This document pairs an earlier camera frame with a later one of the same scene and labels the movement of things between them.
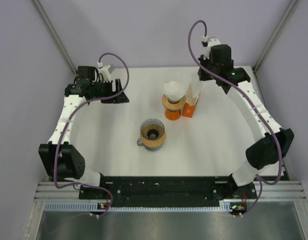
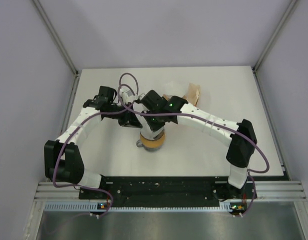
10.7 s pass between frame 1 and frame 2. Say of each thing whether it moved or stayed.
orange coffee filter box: moved
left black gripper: moved
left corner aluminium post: stayed
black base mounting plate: stayed
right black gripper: moved
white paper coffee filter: stayed
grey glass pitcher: stayed
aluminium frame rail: stayed
